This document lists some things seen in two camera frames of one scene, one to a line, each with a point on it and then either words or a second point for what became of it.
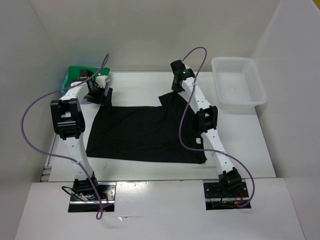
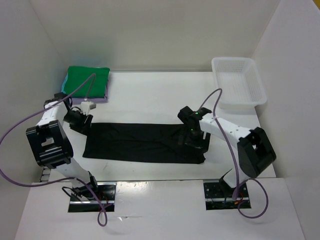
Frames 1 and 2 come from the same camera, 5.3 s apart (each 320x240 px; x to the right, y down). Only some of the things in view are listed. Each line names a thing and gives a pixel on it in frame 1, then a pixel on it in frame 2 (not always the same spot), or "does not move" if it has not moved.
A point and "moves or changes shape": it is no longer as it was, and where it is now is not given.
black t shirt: (147, 133) moves or changes shape
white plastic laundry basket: (238, 83) does not move
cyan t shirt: (64, 82) does not move
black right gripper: (175, 88) to (201, 144)
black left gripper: (103, 100) to (82, 128)
